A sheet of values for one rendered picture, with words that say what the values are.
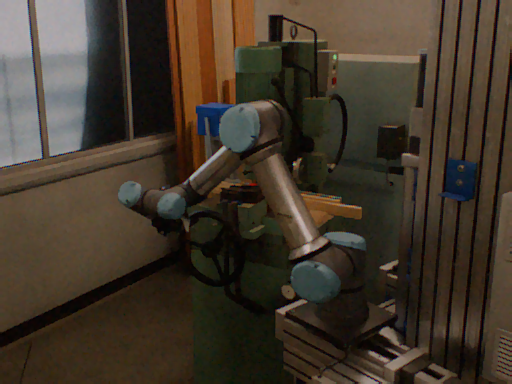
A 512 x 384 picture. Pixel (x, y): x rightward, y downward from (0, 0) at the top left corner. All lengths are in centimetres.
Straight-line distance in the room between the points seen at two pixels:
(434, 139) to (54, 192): 224
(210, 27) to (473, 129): 273
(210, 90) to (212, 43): 30
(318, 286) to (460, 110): 54
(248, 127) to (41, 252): 208
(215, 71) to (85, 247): 139
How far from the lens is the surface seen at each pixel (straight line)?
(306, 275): 153
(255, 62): 229
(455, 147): 159
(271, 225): 228
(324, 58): 255
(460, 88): 156
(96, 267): 369
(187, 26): 383
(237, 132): 152
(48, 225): 339
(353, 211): 229
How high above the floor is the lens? 162
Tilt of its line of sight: 16 degrees down
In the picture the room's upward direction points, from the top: straight up
